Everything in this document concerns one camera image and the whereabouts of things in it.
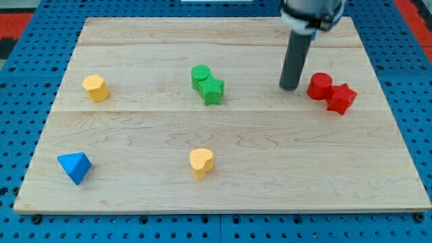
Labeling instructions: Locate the light wooden board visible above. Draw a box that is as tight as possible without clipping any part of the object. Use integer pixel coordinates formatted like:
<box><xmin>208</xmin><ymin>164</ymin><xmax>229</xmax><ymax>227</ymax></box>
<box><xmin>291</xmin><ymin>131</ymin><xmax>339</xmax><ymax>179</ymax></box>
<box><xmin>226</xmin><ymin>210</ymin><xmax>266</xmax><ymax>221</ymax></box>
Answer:
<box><xmin>14</xmin><ymin>17</ymin><xmax>431</xmax><ymax>215</ymax></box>

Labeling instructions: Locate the green star block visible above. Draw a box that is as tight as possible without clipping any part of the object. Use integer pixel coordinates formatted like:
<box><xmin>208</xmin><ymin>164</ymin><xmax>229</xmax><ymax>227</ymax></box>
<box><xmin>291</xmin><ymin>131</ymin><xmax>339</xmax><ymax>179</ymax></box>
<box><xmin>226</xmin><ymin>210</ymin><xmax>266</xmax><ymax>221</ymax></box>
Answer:
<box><xmin>198</xmin><ymin>76</ymin><xmax>224</xmax><ymax>105</ymax></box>

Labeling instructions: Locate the yellow heart block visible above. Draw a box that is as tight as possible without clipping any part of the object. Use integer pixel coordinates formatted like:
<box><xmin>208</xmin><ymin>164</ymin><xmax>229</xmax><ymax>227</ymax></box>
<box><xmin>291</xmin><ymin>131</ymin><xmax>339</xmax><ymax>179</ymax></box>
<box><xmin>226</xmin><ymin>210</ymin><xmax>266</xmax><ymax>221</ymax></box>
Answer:
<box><xmin>189</xmin><ymin>148</ymin><xmax>214</xmax><ymax>180</ymax></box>

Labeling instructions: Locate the green cylinder block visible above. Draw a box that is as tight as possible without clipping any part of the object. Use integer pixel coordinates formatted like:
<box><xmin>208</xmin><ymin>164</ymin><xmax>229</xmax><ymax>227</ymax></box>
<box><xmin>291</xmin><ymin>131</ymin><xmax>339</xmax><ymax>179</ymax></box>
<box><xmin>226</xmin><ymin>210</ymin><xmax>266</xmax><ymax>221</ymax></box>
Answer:
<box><xmin>190</xmin><ymin>64</ymin><xmax>211</xmax><ymax>91</ymax></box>

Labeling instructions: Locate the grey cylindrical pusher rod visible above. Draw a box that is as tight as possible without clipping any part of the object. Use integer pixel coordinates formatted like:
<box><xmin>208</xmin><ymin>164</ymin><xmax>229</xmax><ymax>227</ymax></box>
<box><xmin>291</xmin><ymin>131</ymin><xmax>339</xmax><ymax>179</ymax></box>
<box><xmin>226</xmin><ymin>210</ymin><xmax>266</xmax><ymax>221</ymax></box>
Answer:
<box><xmin>279</xmin><ymin>31</ymin><xmax>313</xmax><ymax>91</ymax></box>

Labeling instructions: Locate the red cylinder block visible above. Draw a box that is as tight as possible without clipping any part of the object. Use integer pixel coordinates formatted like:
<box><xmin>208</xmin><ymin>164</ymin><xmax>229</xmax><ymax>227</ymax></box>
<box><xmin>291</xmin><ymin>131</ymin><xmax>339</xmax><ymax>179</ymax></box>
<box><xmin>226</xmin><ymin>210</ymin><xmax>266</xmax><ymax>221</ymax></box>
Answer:
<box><xmin>306</xmin><ymin>72</ymin><xmax>333</xmax><ymax>101</ymax></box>

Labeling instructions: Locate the yellow hexagon block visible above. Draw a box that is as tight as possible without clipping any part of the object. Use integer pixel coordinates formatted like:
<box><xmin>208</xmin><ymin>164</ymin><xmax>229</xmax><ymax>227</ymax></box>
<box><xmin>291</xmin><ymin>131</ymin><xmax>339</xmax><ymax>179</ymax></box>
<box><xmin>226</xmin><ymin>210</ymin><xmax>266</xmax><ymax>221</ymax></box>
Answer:
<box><xmin>82</xmin><ymin>74</ymin><xmax>109</xmax><ymax>103</ymax></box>

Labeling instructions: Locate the red star block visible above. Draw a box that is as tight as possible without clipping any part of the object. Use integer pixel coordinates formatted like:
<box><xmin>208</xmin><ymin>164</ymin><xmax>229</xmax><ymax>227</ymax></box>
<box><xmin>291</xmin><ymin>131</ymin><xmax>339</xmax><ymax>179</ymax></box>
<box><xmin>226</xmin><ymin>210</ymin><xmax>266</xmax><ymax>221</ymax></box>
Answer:
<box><xmin>326</xmin><ymin>83</ymin><xmax>357</xmax><ymax>115</ymax></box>

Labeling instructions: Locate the blue triangle block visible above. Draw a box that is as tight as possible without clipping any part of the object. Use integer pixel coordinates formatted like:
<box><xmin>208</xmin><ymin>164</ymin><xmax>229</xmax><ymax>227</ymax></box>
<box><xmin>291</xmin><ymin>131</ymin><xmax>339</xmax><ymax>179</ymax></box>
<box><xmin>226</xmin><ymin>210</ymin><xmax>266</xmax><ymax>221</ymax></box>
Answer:
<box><xmin>57</xmin><ymin>152</ymin><xmax>92</xmax><ymax>185</ymax></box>

